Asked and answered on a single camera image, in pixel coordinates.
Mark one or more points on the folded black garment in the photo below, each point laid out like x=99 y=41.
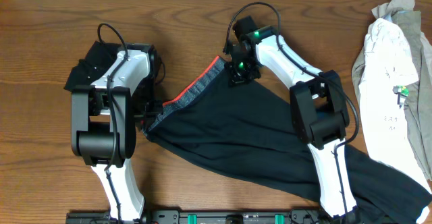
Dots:
x=99 y=58

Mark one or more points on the white t-shirt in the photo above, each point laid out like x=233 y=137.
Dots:
x=388 y=69

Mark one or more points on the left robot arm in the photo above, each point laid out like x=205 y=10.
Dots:
x=113 y=96

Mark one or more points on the black leggings red waistband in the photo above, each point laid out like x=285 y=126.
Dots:
x=245 y=132

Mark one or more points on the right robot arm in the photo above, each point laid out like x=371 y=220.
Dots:
x=318 y=107

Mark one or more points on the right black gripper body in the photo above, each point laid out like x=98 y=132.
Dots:
x=243 y=71

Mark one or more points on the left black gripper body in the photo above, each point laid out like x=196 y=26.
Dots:
x=148 y=113

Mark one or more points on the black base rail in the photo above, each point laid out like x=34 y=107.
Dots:
x=296 y=216

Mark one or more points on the beige grey garment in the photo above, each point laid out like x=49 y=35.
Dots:
x=417 y=106

